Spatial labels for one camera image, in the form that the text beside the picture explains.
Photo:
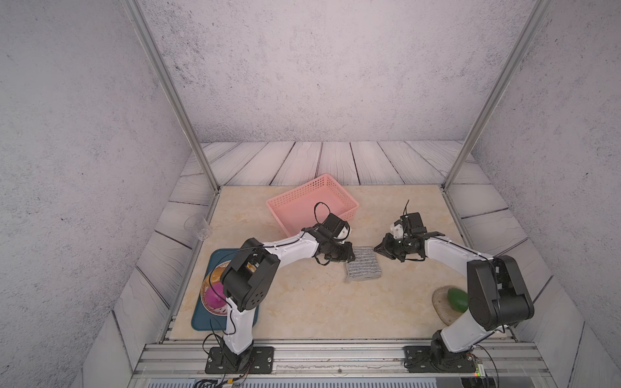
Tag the patterned plate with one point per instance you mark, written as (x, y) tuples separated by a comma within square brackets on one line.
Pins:
[(214, 275)]

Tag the pink plastic basket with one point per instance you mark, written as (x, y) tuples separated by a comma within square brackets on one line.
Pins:
[(300, 207)]

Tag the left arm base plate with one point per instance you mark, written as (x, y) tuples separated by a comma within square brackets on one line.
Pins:
[(254, 360)]

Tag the right aluminium frame post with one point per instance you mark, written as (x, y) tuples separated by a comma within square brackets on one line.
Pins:
[(514, 59)]

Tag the aluminium frame post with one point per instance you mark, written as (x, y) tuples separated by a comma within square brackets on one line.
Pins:
[(155, 59), (514, 59)]

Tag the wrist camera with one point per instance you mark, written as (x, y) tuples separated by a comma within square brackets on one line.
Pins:
[(344, 233), (397, 230)]

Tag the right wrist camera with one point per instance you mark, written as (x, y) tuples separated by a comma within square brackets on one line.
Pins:
[(397, 230)]

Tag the green fruit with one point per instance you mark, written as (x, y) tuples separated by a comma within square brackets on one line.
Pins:
[(458, 299)]

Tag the front aluminium rail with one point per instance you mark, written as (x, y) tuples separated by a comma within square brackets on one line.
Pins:
[(509, 362)]

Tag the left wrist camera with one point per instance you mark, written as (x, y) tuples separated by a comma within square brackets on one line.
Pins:
[(344, 233)]

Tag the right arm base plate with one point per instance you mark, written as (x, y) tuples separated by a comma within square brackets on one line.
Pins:
[(426, 359)]

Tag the clear plastic cup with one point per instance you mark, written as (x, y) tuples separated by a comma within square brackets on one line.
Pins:
[(198, 226)]

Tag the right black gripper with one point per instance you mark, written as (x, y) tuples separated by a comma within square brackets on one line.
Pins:
[(385, 249)]

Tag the grey striped square dishcloth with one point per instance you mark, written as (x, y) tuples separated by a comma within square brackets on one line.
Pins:
[(364, 267)]

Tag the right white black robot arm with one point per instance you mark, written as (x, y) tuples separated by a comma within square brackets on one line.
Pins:
[(497, 295)]

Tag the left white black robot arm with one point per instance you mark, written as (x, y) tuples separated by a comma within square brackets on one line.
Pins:
[(246, 280)]

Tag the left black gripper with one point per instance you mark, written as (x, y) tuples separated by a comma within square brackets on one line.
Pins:
[(347, 255)]

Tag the left aluminium frame post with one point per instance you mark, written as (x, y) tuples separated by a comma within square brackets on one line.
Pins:
[(155, 59)]

